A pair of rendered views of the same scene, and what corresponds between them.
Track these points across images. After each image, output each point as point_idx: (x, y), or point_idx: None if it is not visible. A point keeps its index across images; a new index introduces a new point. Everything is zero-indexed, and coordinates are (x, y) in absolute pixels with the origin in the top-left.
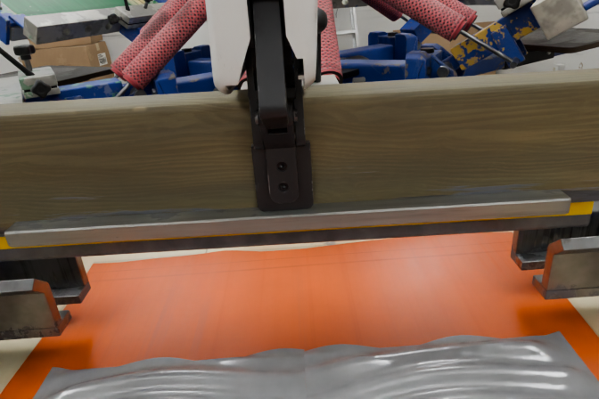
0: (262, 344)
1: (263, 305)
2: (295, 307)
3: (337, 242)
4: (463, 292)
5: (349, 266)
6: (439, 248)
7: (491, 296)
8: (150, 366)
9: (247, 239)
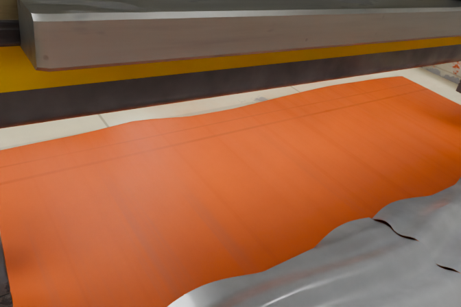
0: (318, 224)
1: (265, 178)
2: (304, 173)
3: (267, 97)
4: (429, 130)
5: (309, 120)
6: (366, 94)
7: (451, 129)
8: (204, 304)
9: (381, 59)
